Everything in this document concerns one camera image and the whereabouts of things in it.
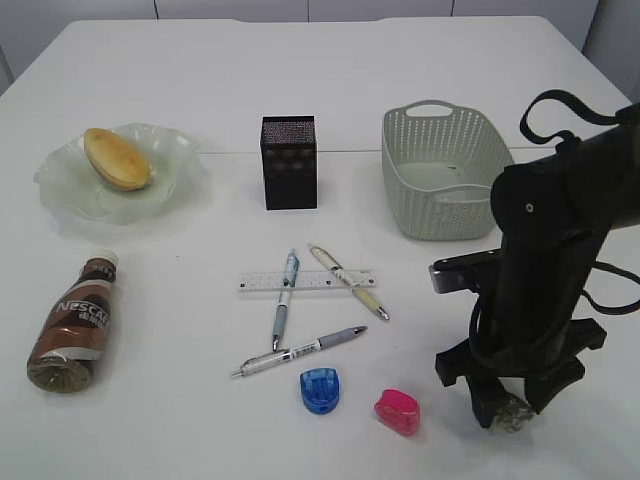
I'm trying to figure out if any beige patterned ballpoint pen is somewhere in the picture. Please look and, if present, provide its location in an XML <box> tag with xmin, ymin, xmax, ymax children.
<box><xmin>307</xmin><ymin>243</ymin><xmax>390</xmax><ymax>321</ymax></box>

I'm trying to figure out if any translucent green wavy plate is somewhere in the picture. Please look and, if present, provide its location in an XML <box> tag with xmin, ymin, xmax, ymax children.
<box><xmin>34</xmin><ymin>122</ymin><xmax>199</xmax><ymax>225</ymax></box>

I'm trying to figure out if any pink pencil sharpener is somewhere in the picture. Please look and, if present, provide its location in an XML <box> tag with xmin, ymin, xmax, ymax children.
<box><xmin>374</xmin><ymin>389</ymin><xmax>421</xmax><ymax>436</ymax></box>

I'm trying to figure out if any grey paper ball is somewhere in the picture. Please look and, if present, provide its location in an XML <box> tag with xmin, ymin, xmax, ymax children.
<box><xmin>491</xmin><ymin>393</ymin><xmax>535</xmax><ymax>433</ymax></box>

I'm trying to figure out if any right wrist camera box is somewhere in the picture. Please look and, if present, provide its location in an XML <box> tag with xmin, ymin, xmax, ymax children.
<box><xmin>429</xmin><ymin>249</ymin><xmax>502</xmax><ymax>294</ymax></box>

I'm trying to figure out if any transparent plastic ruler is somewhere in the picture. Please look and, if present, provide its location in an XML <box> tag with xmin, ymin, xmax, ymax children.
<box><xmin>237</xmin><ymin>270</ymin><xmax>378</xmax><ymax>294</ymax></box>

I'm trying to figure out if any grey grip ballpoint pen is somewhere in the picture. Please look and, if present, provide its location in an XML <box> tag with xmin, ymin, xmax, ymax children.
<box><xmin>230</xmin><ymin>326</ymin><xmax>368</xmax><ymax>378</ymax></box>

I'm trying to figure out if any blue grip ballpoint pen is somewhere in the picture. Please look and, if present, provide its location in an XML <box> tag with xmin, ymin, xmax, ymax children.
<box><xmin>272</xmin><ymin>249</ymin><xmax>300</xmax><ymax>351</ymax></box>

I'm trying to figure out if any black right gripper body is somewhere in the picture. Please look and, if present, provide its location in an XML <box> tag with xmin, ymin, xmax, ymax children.
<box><xmin>435</xmin><ymin>318</ymin><xmax>607</xmax><ymax>387</ymax></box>

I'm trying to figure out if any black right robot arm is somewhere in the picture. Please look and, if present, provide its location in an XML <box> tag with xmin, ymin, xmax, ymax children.
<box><xmin>430</xmin><ymin>105</ymin><xmax>639</xmax><ymax>427</ymax></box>

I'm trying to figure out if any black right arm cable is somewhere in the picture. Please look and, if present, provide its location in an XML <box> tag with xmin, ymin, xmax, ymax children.
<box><xmin>468</xmin><ymin>89</ymin><xmax>640</xmax><ymax>371</ymax></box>

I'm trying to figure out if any blue pencil sharpener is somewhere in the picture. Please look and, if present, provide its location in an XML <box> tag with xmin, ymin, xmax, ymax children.
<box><xmin>299</xmin><ymin>367</ymin><xmax>340</xmax><ymax>415</ymax></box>

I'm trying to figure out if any brown Nescafe coffee bottle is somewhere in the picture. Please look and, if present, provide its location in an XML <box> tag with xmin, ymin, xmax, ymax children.
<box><xmin>26</xmin><ymin>249</ymin><xmax>119</xmax><ymax>394</ymax></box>

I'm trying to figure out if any black mesh pen holder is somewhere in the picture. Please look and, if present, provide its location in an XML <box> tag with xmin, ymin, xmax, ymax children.
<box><xmin>260</xmin><ymin>116</ymin><xmax>318</xmax><ymax>210</ymax></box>

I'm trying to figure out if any light green plastic basket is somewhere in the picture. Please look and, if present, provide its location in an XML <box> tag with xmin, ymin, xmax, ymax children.
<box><xmin>381</xmin><ymin>100</ymin><xmax>514</xmax><ymax>241</ymax></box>

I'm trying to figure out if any yellow bread loaf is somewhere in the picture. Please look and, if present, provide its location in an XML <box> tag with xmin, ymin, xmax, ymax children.
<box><xmin>84</xmin><ymin>128</ymin><xmax>151</xmax><ymax>191</ymax></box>

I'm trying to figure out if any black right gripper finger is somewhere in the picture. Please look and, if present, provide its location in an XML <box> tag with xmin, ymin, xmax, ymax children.
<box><xmin>466</xmin><ymin>376</ymin><xmax>510</xmax><ymax>429</ymax></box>
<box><xmin>524</xmin><ymin>369</ymin><xmax>585</xmax><ymax>414</ymax></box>

